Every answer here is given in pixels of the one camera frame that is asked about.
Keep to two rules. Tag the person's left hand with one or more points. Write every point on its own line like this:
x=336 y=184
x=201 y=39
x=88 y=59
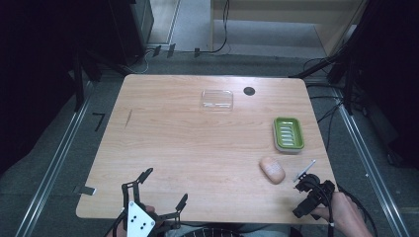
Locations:
x=150 y=210

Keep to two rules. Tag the metal floor rail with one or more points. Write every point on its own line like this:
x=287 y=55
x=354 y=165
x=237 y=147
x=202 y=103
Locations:
x=52 y=164
x=372 y=168

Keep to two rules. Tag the beige soap bar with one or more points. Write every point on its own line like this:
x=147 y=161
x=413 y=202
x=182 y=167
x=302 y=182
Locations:
x=272 y=170

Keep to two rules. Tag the wooden shelf unit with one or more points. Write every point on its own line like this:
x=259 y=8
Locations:
x=286 y=13

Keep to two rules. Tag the black cabinet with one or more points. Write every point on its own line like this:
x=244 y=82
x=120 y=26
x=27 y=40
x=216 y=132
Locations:
x=131 y=29

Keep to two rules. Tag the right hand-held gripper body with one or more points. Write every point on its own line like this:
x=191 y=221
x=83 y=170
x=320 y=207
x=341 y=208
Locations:
x=314 y=189

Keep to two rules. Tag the black tripod stand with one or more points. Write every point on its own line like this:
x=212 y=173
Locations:
x=332 y=62

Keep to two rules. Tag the green soap dish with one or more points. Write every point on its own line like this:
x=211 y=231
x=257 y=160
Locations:
x=289 y=135

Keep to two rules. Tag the dark round table grommet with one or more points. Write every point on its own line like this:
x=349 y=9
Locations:
x=249 y=91

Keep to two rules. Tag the clear plastic container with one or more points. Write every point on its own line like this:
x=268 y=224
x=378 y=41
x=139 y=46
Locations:
x=217 y=99

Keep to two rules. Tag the grey tape strip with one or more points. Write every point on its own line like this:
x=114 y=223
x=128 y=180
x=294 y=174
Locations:
x=87 y=190

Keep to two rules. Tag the black metal stand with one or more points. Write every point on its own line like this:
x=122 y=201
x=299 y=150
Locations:
x=79 y=82

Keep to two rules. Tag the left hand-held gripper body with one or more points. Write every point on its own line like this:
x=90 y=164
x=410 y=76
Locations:
x=140 y=221

